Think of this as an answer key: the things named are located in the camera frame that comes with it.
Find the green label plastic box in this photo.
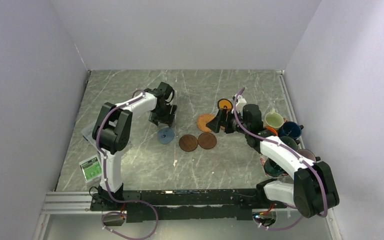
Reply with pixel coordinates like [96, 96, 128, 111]
[79, 154, 102, 183]

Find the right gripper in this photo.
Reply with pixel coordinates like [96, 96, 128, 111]
[206, 108, 250, 135]

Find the dark wooden coaster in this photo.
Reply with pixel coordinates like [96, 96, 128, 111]
[178, 134, 198, 152]
[197, 132, 217, 150]

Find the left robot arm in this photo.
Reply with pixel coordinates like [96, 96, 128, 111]
[92, 82, 177, 210]

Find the navy blue mug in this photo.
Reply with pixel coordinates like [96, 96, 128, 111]
[277, 121, 304, 140]

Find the pink mauve mug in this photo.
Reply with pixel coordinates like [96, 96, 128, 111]
[297, 149, 321, 162]

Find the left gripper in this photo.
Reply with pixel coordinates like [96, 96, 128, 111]
[149, 102, 177, 128]

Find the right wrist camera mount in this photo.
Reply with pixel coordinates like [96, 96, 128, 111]
[233, 95, 247, 115]

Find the orange black cup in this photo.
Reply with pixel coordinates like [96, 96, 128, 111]
[217, 98, 233, 110]

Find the dark green mug upper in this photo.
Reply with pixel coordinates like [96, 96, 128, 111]
[280, 136, 301, 151]

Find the dark teal mug lower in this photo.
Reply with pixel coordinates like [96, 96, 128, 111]
[263, 158, 288, 178]

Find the clear plastic screw box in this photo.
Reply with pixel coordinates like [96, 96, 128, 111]
[80, 122, 96, 145]

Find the blue round coaster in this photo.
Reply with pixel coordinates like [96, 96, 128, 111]
[157, 127, 176, 145]

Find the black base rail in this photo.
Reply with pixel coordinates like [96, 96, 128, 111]
[90, 188, 285, 223]

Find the cream green mug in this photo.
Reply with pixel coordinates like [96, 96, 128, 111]
[263, 108, 285, 131]

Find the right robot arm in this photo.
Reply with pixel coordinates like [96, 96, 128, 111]
[206, 104, 340, 218]

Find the woven orange coaster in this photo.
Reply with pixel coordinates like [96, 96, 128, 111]
[196, 113, 215, 132]

